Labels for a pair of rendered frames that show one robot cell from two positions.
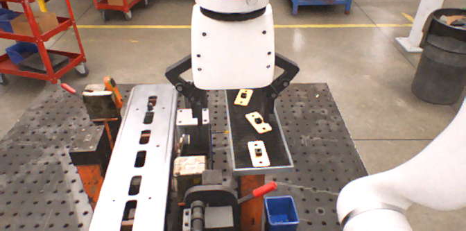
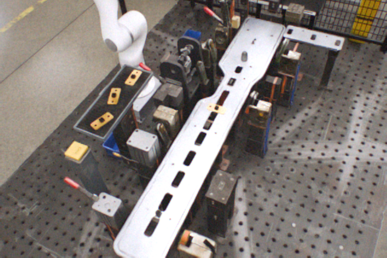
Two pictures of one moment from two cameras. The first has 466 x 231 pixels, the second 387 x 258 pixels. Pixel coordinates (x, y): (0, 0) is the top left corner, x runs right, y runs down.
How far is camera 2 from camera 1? 166 cm
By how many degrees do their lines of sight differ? 89
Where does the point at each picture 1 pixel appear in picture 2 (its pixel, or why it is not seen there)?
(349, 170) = (36, 164)
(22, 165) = not seen: outside the picture
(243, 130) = (127, 94)
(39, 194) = not seen: outside the picture
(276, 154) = (125, 74)
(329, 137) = (10, 200)
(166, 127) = (157, 181)
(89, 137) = (219, 184)
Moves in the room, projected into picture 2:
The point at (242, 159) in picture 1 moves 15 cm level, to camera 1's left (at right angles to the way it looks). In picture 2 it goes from (144, 77) to (174, 90)
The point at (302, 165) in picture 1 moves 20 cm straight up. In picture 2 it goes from (61, 184) to (46, 162)
